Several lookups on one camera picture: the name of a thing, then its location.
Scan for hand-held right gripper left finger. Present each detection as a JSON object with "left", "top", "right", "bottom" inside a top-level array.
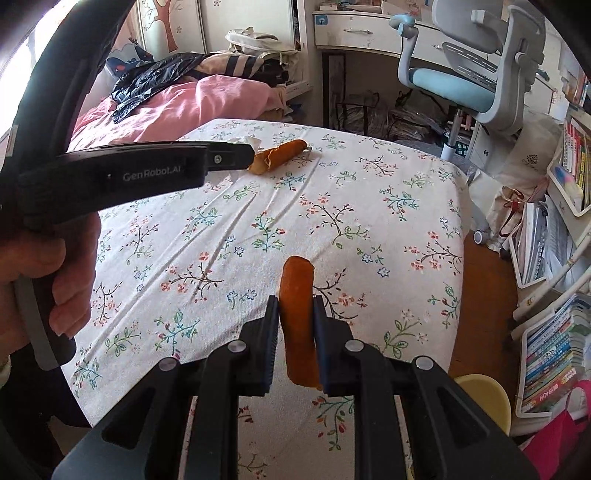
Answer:
[{"left": 51, "top": 295, "right": 281, "bottom": 480}]

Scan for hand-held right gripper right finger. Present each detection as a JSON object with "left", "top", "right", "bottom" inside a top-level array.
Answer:
[{"left": 313, "top": 295, "right": 541, "bottom": 480}]

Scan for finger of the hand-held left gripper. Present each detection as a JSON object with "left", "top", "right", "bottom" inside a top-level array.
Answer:
[{"left": 203, "top": 141, "right": 256, "bottom": 172}]

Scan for yellow plastic bin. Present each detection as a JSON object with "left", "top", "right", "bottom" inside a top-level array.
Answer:
[{"left": 454, "top": 374, "right": 513, "bottom": 438}]

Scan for person's left hand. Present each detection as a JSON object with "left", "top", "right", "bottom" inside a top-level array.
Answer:
[{"left": 0, "top": 213, "right": 102, "bottom": 357}]

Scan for pink blanket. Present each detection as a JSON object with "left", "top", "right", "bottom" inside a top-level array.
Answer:
[{"left": 67, "top": 74, "right": 288, "bottom": 154}]

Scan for striped dark cloth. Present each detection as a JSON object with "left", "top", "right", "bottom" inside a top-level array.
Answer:
[{"left": 194, "top": 53, "right": 289, "bottom": 88}]

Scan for dark navy jacket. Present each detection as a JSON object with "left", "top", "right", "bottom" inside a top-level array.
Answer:
[{"left": 110, "top": 52, "right": 223, "bottom": 124}]

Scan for blue patterned plush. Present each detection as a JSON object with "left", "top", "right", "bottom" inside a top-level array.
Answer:
[{"left": 105, "top": 42, "right": 154, "bottom": 78}]

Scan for beige canvas bag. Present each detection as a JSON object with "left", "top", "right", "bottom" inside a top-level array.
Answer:
[{"left": 224, "top": 27, "right": 302, "bottom": 61}]

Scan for floral sheet bed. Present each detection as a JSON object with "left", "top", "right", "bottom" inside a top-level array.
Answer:
[{"left": 69, "top": 117, "right": 465, "bottom": 480}]

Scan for wardrobe with tree decal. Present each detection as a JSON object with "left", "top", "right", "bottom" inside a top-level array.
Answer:
[{"left": 135, "top": 0, "right": 209, "bottom": 60}]

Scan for clear plastic wrapped bundle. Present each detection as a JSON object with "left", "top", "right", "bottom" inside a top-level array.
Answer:
[{"left": 336, "top": 91, "right": 446, "bottom": 140}]

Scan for white desk with drawer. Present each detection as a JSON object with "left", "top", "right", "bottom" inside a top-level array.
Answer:
[{"left": 311, "top": 0, "right": 559, "bottom": 134}]

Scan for row of colourful books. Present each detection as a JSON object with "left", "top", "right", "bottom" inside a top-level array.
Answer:
[{"left": 521, "top": 295, "right": 591, "bottom": 415}]

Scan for grey blue office chair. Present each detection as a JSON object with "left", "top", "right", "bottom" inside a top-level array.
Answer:
[{"left": 389, "top": 0, "right": 549, "bottom": 245}]

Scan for stack of leaning booklets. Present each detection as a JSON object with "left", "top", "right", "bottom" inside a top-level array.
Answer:
[{"left": 508, "top": 198, "right": 579, "bottom": 288}]

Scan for cream plastic bookshelf rack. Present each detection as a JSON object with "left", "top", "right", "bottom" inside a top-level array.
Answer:
[
  {"left": 509, "top": 258, "right": 591, "bottom": 438},
  {"left": 507, "top": 111, "right": 591, "bottom": 292}
]

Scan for pink fabric bag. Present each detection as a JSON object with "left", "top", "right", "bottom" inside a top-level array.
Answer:
[{"left": 518, "top": 406, "right": 591, "bottom": 480}]

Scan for white canvas tote bag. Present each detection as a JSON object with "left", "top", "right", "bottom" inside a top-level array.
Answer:
[{"left": 488, "top": 113, "right": 565, "bottom": 252}]

